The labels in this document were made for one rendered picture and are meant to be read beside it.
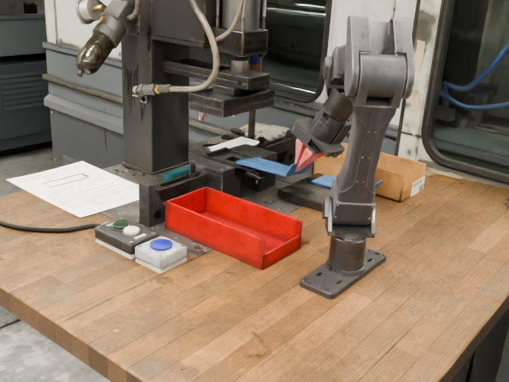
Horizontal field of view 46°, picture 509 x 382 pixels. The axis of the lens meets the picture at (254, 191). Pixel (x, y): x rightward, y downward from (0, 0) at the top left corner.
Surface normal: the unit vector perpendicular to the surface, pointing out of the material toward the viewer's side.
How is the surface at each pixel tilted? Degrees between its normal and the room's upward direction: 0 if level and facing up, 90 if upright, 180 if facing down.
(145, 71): 90
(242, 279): 0
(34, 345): 0
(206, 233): 90
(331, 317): 0
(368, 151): 110
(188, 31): 90
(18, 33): 90
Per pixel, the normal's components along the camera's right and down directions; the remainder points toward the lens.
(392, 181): -0.62, 0.25
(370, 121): -0.01, 0.66
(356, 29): 0.04, -0.42
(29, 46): 0.74, 0.28
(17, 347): 0.05, -0.93
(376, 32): 0.03, 0.02
